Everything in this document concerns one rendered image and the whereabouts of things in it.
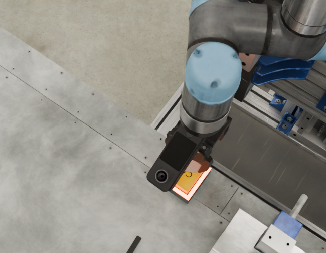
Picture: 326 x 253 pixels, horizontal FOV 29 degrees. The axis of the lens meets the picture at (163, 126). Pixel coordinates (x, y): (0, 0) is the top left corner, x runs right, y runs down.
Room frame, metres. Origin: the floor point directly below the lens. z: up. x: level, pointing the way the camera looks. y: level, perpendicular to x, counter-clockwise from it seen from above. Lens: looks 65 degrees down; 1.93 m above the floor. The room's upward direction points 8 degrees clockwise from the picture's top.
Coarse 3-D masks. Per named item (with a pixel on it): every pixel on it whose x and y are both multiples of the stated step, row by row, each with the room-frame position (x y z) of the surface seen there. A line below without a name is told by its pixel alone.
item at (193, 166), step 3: (192, 162) 0.40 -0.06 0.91; (195, 162) 0.40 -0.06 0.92; (189, 165) 0.41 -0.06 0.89; (192, 165) 0.40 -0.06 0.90; (195, 165) 0.40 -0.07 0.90; (198, 165) 0.40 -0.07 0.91; (189, 168) 0.41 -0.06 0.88; (192, 168) 0.40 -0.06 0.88; (195, 168) 0.40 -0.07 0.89; (198, 168) 0.40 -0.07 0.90; (186, 171) 0.41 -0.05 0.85; (189, 171) 0.40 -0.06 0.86; (192, 171) 0.40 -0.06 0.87; (195, 171) 0.40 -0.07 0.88
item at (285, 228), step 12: (300, 204) 0.36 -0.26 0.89; (288, 216) 0.33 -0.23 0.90; (276, 228) 0.30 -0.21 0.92; (288, 228) 0.31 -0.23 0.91; (300, 228) 0.31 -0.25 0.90; (264, 240) 0.28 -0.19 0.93; (276, 240) 0.28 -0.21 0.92; (288, 240) 0.29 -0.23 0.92; (264, 252) 0.27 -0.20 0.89; (276, 252) 0.26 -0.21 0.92; (288, 252) 0.27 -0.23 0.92
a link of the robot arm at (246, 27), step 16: (192, 0) 0.57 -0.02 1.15; (208, 0) 0.55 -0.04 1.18; (224, 0) 0.55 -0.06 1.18; (240, 0) 0.57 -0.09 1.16; (192, 16) 0.53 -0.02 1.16; (208, 16) 0.52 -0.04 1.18; (224, 16) 0.53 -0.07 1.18; (240, 16) 0.53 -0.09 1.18; (256, 16) 0.53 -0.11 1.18; (192, 32) 0.50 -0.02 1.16; (208, 32) 0.50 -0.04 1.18; (224, 32) 0.50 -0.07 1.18; (240, 32) 0.51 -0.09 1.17; (256, 32) 0.51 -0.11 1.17; (240, 48) 0.50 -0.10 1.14; (256, 48) 0.50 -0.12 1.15
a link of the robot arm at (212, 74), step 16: (192, 48) 0.48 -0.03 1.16; (208, 48) 0.46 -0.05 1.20; (224, 48) 0.46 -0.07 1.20; (192, 64) 0.43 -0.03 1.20; (208, 64) 0.43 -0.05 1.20; (224, 64) 0.44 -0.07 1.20; (240, 64) 0.44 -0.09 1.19; (192, 80) 0.41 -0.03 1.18; (208, 80) 0.41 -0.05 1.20; (224, 80) 0.41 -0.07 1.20; (240, 80) 0.43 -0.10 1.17; (192, 96) 0.41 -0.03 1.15; (208, 96) 0.40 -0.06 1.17; (224, 96) 0.40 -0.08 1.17; (192, 112) 0.40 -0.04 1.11; (208, 112) 0.40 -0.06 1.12; (224, 112) 0.41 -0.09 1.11
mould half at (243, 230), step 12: (240, 216) 0.33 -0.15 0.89; (228, 228) 0.30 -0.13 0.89; (240, 228) 0.30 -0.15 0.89; (252, 228) 0.31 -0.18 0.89; (264, 228) 0.31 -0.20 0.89; (228, 240) 0.28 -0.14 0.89; (240, 240) 0.28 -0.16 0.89; (252, 240) 0.29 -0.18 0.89; (216, 252) 0.26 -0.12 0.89; (228, 252) 0.26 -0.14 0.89; (240, 252) 0.26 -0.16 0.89; (252, 252) 0.27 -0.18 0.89; (300, 252) 0.28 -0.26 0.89
